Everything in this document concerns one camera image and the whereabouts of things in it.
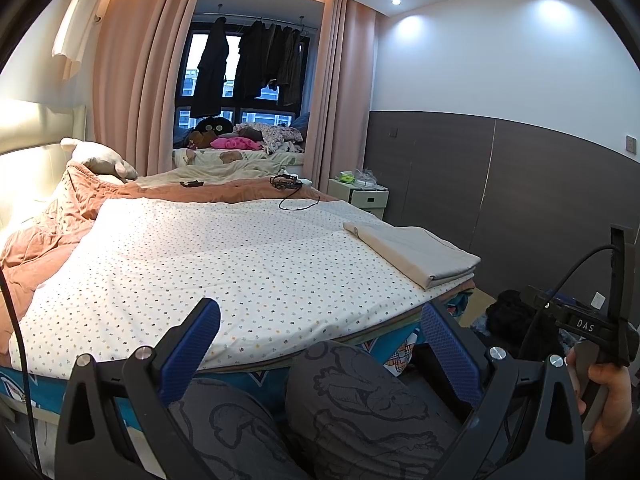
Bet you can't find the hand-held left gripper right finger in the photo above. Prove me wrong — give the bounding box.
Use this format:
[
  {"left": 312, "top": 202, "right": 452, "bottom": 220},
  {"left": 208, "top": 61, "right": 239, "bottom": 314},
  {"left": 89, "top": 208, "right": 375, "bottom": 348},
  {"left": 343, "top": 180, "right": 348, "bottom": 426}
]
[{"left": 420, "top": 301, "right": 587, "bottom": 480}]

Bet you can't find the black plush toy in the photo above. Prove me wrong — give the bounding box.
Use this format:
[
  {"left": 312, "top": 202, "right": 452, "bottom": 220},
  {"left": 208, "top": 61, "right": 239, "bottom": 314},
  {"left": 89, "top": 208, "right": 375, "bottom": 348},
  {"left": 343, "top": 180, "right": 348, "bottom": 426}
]
[{"left": 194, "top": 116, "right": 235, "bottom": 137}]

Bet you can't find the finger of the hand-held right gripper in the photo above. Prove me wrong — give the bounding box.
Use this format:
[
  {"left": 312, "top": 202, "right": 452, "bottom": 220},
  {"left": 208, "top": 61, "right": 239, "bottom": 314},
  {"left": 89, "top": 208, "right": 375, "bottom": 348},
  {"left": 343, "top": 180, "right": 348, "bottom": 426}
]
[{"left": 610, "top": 226, "right": 635, "bottom": 321}]

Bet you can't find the cream padded headboard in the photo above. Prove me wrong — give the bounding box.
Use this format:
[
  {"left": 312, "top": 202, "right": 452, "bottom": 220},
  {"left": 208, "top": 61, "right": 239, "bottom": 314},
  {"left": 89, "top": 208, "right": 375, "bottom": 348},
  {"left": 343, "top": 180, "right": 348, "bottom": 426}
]
[{"left": 0, "top": 100, "right": 88, "bottom": 233}]

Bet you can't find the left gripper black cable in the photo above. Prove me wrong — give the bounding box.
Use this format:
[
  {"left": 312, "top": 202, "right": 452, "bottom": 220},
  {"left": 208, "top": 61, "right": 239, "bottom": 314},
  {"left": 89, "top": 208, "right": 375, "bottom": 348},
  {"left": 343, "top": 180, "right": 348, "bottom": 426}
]
[{"left": 0, "top": 270, "right": 38, "bottom": 461}]

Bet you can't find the pink curtain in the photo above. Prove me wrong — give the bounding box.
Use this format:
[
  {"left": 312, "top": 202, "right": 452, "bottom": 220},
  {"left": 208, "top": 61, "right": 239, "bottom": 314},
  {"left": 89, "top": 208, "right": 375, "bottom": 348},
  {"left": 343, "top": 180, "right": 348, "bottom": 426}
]
[
  {"left": 92, "top": 0, "right": 203, "bottom": 178},
  {"left": 302, "top": 0, "right": 378, "bottom": 193}
]

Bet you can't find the pile of clothes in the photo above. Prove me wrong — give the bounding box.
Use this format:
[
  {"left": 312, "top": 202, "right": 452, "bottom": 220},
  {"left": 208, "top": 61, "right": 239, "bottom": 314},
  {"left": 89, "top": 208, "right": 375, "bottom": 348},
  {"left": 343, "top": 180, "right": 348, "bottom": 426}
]
[{"left": 172, "top": 147, "right": 307, "bottom": 181}]

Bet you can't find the orange quilt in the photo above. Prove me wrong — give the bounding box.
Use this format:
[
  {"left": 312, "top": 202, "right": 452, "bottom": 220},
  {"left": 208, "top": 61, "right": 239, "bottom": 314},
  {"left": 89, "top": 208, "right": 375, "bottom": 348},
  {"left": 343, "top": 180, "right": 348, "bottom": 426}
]
[{"left": 0, "top": 164, "right": 351, "bottom": 356}]

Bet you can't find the person's right leg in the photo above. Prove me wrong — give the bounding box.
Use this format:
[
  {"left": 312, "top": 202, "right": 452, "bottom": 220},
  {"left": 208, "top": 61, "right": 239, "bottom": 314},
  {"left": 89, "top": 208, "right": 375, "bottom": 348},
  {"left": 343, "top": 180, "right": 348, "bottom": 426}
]
[{"left": 284, "top": 340, "right": 478, "bottom": 480}]

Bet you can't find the long dark hanging coat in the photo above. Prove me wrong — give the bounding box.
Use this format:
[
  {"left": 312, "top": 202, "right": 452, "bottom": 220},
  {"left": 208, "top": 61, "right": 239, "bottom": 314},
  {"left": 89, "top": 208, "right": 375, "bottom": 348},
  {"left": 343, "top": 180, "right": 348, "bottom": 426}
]
[{"left": 190, "top": 16, "right": 231, "bottom": 120}]

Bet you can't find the white nightstand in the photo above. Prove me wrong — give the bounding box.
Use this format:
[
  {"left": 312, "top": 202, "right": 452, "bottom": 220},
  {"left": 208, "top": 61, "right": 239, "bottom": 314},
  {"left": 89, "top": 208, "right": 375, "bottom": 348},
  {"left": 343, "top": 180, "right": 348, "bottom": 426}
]
[{"left": 327, "top": 177, "right": 390, "bottom": 221}]

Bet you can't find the black corded device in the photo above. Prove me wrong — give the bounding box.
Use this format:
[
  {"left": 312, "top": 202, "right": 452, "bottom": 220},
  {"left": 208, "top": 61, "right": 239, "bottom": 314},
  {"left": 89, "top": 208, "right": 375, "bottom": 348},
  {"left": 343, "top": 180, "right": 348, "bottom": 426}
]
[{"left": 270, "top": 173, "right": 321, "bottom": 212}]

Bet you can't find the pink cloth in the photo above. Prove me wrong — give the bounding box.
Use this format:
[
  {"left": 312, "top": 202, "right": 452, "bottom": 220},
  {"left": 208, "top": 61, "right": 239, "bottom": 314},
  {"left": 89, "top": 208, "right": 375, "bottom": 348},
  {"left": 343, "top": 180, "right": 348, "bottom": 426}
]
[{"left": 210, "top": 136, "right": 263, "bottom": 151}]

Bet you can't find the floral clothes pile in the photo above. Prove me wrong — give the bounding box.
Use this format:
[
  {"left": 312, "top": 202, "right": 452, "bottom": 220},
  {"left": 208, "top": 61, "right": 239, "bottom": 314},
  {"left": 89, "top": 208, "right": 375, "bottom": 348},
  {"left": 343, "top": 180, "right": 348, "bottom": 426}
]
[{"left": 232, "top": 121, "right": 306, "bottom": 155}]

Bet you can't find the beige plush pillow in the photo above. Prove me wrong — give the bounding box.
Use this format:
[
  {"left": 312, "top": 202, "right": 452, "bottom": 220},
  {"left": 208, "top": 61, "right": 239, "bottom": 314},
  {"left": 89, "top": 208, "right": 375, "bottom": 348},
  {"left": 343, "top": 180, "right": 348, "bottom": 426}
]
[{"left": 60, "top": 137, "right": 139, "bottom": 184}]

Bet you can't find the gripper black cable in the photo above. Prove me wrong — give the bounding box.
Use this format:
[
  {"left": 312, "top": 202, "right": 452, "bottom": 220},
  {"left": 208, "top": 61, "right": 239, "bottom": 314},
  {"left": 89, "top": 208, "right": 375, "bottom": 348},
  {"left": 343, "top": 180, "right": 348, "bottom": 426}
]
[
  {"left": 517, "top": 244, "right": 617, "bottom": 361},
  {"left": 0, "top": 270, "right": 38, "bottom": 461}
]

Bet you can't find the black fuzzy cloth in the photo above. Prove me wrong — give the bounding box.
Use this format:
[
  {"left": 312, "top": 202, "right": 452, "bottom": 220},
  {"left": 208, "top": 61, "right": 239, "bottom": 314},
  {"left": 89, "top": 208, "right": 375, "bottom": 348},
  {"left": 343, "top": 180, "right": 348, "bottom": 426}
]
[{"left": 486, "top": 289, "right": 538, "bottom": 347}]

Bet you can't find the dark framed window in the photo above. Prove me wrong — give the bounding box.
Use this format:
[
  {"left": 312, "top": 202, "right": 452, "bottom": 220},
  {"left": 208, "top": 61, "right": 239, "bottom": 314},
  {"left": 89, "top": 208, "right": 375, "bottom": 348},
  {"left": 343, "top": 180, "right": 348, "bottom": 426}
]
[{"left": 175, "top": 20, "right": 313, "bottom": 133}]

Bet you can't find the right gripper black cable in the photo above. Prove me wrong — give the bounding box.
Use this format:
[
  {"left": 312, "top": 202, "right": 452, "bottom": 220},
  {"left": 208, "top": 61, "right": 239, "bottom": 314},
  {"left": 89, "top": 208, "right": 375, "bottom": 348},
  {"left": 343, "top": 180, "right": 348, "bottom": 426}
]
[{"left": 517, "top": 244, "right": 617, "bottom": 361}]

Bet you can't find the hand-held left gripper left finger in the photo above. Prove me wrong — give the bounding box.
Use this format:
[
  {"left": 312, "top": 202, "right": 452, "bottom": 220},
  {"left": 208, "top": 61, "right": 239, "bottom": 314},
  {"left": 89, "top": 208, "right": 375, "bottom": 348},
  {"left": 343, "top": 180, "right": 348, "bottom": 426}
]
[{"left": 54, "top": 297, "right": 222, "bottom": 480}]

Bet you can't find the person's left leg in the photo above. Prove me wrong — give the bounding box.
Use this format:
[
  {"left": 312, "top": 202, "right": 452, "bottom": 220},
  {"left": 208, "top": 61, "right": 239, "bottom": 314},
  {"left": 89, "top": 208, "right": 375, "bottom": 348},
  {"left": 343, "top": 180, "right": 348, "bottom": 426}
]
[{"left": 167, "top": 377, "right": 313, "bottom": 480}]

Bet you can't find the person's right hand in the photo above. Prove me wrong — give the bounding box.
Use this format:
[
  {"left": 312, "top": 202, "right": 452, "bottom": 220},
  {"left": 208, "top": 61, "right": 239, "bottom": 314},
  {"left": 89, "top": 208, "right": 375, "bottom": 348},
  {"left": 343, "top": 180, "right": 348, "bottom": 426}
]
[{"left": 565, "top": 347, "right": 635, "bottom": 456}]

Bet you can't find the person's leg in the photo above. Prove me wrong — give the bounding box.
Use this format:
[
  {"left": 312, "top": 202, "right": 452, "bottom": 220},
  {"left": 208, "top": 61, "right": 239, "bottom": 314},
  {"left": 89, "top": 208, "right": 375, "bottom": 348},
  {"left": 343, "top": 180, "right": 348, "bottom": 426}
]
[
  {"left": 167, "top": 377, "right": 313, "bottom": 480},
  {"left": 284, "top": 340, "right": 478, "bottom": 480}
]

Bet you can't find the bed with floral sheet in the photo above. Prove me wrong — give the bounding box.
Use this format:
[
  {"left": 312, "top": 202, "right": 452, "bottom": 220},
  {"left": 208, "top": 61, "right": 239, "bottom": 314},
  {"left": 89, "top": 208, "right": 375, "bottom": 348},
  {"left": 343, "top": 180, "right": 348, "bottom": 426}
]
[{"left": 9, "top": 196, "right": 476, "bottom": 373}]

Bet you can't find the row of dark hanging clothes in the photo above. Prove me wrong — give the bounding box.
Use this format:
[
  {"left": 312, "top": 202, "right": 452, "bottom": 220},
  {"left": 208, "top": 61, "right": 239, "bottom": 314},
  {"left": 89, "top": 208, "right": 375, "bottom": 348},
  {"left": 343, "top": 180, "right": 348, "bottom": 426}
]
[{"left": 235, "top": 19, "right": 306, "bottom": 108}]

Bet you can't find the beige jacket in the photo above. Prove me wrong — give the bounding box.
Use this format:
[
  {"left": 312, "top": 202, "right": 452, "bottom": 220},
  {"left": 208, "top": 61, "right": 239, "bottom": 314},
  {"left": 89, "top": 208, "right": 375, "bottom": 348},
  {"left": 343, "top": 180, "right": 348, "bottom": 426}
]
[{"left": 342, "top": 221, "right": 482, "bottom": 291}]

